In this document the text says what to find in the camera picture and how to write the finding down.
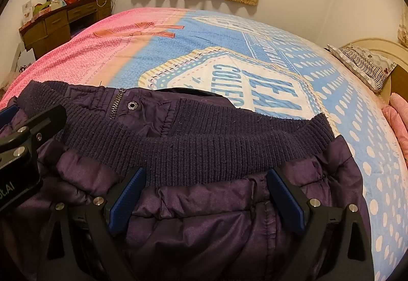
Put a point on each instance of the pink and blue printed bedspread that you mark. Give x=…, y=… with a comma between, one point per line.
x=127, y=54

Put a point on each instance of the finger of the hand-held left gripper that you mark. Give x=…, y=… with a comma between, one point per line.
x=8, y=113
x=44, y=124

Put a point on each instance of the cream bed headboard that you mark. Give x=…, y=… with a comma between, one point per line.
x=398, y=77

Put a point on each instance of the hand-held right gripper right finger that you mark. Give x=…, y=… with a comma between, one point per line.
x=287, y=204

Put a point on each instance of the beige cloth heap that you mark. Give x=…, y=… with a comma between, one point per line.
x=6, y=81

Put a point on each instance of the brown wooden desk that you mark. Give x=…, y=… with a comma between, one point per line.
x=54, y=26

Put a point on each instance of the white card box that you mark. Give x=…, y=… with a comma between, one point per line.
x=27, y=12

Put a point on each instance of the grey patterned pillow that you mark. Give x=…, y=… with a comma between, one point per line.
x=363, y=61

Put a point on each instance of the pink folded blanket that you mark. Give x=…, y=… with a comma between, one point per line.
x=397, y=121

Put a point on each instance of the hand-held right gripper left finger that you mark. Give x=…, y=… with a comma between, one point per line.
x=124, y=204

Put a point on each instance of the white paper bag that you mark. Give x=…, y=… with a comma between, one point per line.
x=25, y=59

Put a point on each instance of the pile of assorted packets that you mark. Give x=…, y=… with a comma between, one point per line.
x=49, y=2

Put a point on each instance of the purple padded jacket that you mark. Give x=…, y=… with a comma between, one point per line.
x=207, y=147

